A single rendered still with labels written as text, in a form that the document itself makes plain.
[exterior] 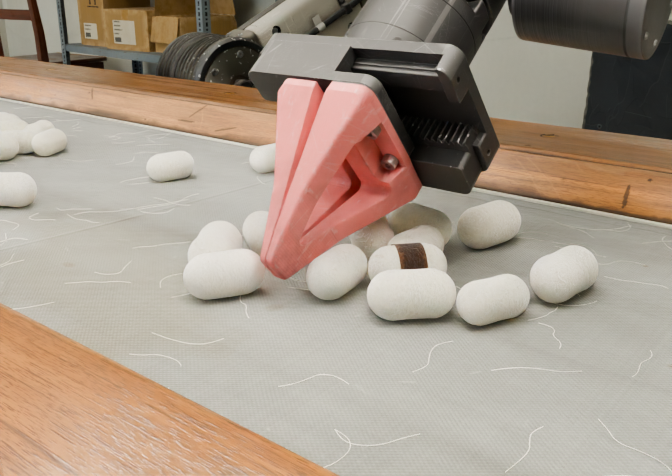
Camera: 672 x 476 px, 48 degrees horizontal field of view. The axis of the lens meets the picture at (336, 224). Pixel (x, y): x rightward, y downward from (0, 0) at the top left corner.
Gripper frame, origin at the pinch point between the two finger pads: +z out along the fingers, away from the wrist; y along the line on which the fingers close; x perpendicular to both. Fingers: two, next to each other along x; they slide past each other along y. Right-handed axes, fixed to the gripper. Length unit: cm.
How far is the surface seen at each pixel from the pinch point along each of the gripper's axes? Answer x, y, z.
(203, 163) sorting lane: 10.6, -20.7, -9.2
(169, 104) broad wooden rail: 14.4, -34.1, -16.5
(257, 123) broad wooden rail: 14.4, -22.7, -16.0
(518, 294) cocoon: 2.9, 8.8, -2.4
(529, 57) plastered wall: 151, -88, -153
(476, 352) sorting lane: 2.0, 8.7, 0.7
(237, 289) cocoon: 0.0, -1.1, 2.1
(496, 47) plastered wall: 149, -101, -155
